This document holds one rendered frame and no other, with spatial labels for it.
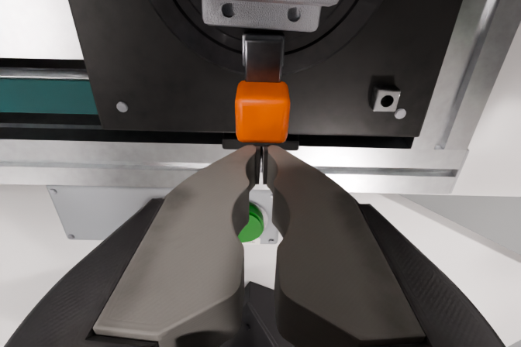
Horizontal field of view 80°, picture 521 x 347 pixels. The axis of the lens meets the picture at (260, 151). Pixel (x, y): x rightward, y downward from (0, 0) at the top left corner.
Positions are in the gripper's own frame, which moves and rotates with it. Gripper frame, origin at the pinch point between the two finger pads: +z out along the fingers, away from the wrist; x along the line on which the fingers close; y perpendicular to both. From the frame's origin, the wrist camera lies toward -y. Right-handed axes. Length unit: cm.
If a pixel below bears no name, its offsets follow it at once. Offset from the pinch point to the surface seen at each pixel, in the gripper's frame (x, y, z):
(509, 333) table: 46, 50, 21
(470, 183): 26.5, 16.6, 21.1
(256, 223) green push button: -0.3, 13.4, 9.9
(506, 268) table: 38, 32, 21
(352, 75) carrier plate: 6.1, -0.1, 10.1
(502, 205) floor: 118, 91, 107
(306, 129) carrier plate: 3.4, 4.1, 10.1
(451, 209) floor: 94, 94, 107
